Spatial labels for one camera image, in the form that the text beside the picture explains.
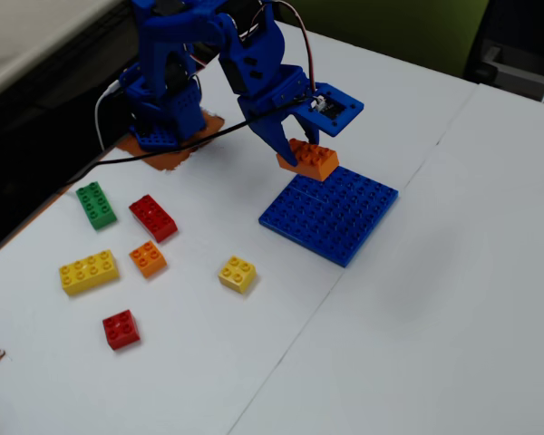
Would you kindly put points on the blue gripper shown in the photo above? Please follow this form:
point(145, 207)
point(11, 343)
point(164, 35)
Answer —
point(264, 117)

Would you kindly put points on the orange 2x4 block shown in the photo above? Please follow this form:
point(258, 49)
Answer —
point(315, 165)

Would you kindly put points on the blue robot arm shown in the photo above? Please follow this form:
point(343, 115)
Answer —
point(172, 25)

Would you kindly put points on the yellow 2x2 block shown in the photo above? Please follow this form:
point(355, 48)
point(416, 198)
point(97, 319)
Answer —
point(238, 276)

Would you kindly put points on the red 2x4 block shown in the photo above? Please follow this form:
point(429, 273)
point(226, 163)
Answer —
point(154, 219)

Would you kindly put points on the orange 2x2 block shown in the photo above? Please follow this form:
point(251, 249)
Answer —
point(147, 260)

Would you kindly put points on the green 2x4 block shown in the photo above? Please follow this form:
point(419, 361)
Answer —
point(95, 206)

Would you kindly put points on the yellow 2x4 block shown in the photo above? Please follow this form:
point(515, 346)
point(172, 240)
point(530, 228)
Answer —
point(88, 272)

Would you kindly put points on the red 2x2 block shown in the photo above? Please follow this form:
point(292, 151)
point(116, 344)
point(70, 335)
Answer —
point(120, 331)

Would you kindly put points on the blue 8x8 baseplate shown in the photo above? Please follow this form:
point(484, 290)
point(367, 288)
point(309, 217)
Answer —
point(331, 217)

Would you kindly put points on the green chair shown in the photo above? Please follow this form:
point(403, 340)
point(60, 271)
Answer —
point(381, 27)

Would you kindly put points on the light grey desk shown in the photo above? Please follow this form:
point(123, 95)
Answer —
point(27, 27)

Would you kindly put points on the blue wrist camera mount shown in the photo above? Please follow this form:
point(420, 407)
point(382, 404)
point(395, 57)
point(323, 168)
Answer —
point(351, 106)

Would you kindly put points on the black chair with metal frame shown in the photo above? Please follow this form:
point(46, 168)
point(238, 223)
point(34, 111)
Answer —
point(526, 22)

